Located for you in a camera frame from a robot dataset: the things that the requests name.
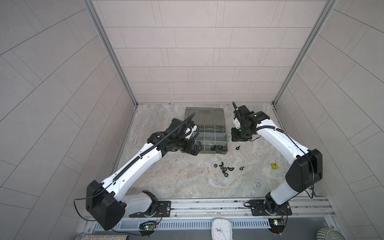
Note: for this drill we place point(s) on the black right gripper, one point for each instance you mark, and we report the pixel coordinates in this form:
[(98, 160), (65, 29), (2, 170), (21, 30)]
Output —
[(234, 137)]

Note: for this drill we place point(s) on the translucent grey organizer box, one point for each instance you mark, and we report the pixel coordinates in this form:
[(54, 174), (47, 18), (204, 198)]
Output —
[(212, 128)]

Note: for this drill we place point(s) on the green gift-print cube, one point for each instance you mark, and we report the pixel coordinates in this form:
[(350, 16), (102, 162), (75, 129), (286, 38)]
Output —
[(274, 166)]

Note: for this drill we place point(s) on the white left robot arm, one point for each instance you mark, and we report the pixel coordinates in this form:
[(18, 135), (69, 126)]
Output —
[(106, 201)]

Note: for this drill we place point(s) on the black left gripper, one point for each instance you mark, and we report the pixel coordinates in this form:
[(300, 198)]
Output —
[(194, 151)]

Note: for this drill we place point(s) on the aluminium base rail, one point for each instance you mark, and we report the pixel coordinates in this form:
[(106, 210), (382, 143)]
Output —
[(236, 208)]

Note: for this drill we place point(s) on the white square clock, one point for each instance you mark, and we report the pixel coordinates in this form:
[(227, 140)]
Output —
[(221, 229)]

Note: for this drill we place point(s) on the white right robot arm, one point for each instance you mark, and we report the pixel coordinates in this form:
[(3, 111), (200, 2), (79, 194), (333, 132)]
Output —
[(306, 166)]

